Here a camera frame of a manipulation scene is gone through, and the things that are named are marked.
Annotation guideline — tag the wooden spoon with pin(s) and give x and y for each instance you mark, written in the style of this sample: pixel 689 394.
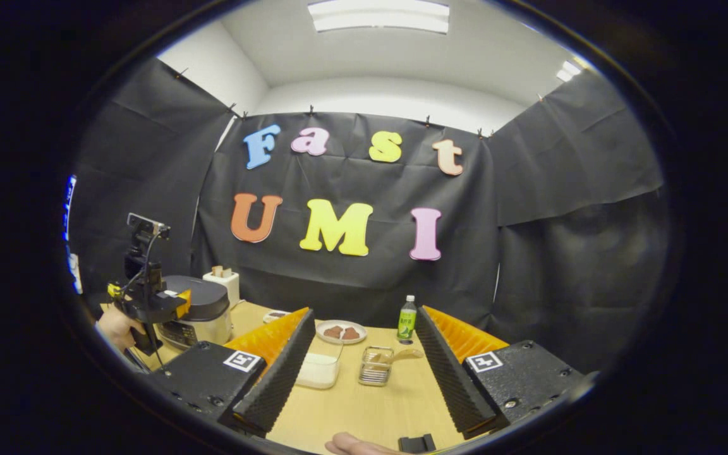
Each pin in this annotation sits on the wooden spoon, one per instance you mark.
pixel 402 355

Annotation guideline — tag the small ceiling light panel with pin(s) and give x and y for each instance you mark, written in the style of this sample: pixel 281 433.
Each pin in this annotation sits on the small ceiling light panel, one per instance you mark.
pixel 568 71

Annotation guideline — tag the black rice cooker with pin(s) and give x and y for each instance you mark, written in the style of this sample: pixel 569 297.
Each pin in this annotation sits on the black rice cooker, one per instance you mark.
pixel 209 300

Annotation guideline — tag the brown meat piece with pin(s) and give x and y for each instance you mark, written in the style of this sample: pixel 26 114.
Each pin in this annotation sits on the brown meat piece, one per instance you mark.
pixel 351 333
pixel 333 332

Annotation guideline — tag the green tea bottle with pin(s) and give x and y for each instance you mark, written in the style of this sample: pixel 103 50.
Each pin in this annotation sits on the green tea bottle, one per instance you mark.
pixel 407 322

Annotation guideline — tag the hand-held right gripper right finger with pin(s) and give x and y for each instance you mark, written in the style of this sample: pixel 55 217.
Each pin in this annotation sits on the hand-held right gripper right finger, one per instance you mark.
pixel 452 373

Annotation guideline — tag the blue and white banner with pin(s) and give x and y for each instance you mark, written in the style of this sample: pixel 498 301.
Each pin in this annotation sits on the blue and white banner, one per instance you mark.
pixel 72 240

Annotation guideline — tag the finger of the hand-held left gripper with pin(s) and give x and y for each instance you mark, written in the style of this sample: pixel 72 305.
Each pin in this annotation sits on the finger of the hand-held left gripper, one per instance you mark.
pixel 184 303

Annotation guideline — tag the large ceiling light panel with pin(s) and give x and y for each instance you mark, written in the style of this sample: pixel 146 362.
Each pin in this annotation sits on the large ceiling light panel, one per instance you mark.
pixel 380 16

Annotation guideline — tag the white round plate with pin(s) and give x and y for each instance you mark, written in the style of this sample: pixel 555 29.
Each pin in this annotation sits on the white round plate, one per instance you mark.
pixel 363 333

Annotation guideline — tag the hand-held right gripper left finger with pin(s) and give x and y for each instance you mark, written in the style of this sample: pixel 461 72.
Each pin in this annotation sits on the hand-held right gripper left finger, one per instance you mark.
pixel 275 373

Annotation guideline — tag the clear rice container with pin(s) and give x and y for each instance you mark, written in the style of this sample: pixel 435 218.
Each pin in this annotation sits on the clear rice container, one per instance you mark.
pixel 318 373

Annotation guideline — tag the white toaster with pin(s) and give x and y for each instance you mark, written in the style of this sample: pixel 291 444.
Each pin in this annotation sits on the white toaster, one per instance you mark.
pixel 231 291

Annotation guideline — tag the white divided bean dish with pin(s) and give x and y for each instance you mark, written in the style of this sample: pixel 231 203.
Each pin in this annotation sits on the white divided bean dish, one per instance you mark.
pixel 275 316

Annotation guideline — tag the brown bread slice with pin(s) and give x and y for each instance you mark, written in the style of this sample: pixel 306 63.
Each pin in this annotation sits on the brown bread slice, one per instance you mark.
pixel 222 272

